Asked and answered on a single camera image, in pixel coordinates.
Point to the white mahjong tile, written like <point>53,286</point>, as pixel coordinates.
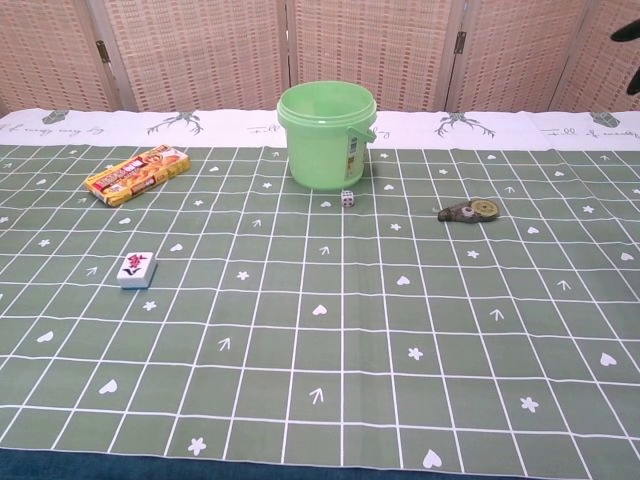
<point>136,270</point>

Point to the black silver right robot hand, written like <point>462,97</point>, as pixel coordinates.
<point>634,31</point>

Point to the metal screen hinge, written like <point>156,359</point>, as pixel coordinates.
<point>459,41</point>
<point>102,50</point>

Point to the dark blue under cloth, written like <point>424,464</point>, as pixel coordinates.
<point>60,467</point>

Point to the green grid tablecloth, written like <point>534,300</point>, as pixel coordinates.
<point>320,325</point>

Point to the woven bamboo folding screen panel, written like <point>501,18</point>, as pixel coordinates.
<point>515,50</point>
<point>380,45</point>
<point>600,65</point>
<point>200,50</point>
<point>45,50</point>

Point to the white die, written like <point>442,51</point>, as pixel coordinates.
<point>348,199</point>

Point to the green plastic bucket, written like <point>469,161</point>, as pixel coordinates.
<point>322,145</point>

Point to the orange yellow snack box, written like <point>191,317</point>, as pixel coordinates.
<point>137,175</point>

